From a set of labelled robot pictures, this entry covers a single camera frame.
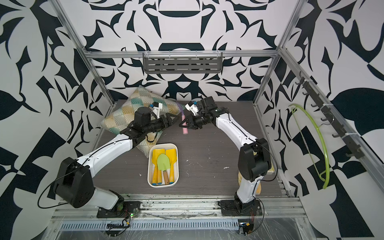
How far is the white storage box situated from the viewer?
789 mm

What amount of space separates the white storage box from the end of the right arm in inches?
7.5

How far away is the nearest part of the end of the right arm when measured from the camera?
645 mm
